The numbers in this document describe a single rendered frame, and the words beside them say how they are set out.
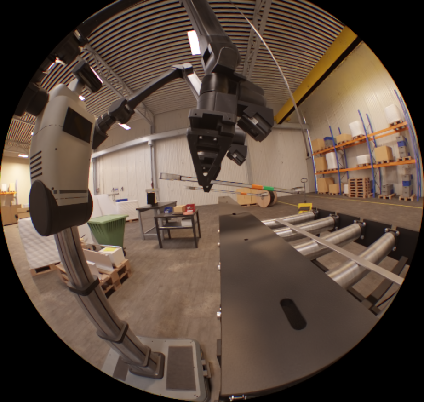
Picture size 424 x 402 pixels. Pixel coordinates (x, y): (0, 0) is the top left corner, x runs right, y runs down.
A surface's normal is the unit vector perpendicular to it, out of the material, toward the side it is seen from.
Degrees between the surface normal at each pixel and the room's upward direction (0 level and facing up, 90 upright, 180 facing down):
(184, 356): 0
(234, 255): 0
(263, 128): 90
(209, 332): 0
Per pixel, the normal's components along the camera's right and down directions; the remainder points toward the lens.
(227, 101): 0.09, 0.00
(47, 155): 0.66, 0.07
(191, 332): -0.11, -0.99
